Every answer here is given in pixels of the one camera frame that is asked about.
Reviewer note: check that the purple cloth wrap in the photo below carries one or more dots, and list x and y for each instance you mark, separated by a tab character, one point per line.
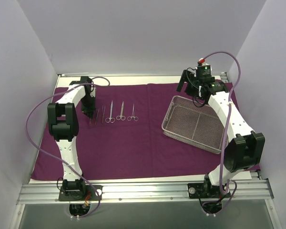
129	149

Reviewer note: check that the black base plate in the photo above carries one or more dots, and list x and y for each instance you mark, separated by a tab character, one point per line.
204	190
81	193

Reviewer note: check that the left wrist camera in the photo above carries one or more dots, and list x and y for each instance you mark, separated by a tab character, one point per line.
85	79

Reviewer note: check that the silver surgical scissors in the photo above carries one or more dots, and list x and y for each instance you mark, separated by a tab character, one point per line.
110	119

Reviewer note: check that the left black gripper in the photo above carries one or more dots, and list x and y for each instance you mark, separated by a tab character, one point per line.
88	111

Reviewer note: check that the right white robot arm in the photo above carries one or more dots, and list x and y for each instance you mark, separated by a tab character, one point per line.
241	145

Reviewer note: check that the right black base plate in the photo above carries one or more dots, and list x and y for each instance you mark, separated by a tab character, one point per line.
204	190

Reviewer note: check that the silver surgical forceps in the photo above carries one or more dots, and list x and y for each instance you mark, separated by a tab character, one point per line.
132	117

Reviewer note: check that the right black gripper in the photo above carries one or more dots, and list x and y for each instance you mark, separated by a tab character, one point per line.
189	78

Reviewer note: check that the back aluminium rail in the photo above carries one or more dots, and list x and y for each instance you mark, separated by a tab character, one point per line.
113	74

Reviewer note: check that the front aluminium rail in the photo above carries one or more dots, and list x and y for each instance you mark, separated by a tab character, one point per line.
141	192

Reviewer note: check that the thin silver tweezers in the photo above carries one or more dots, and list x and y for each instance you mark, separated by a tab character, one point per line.
103	113

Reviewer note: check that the metal mesh instrument tray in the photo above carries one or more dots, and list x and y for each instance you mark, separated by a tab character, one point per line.
196	126

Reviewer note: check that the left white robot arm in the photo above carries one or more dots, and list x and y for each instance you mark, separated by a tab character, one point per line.
64	127

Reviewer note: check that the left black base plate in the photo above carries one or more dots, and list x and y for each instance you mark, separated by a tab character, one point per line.
81	193

